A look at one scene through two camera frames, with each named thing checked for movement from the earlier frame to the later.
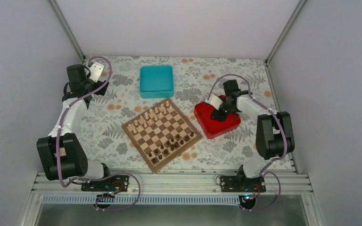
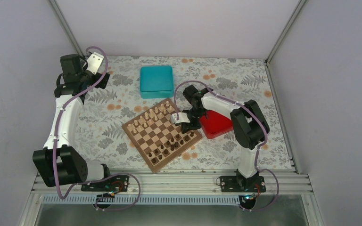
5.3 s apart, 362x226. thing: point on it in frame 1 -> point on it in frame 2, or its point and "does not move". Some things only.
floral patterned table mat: (184, 80) does not move
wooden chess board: (160, 133) does not move
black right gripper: (219, 117) -> (184, 125)
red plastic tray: (211, 128) does not move
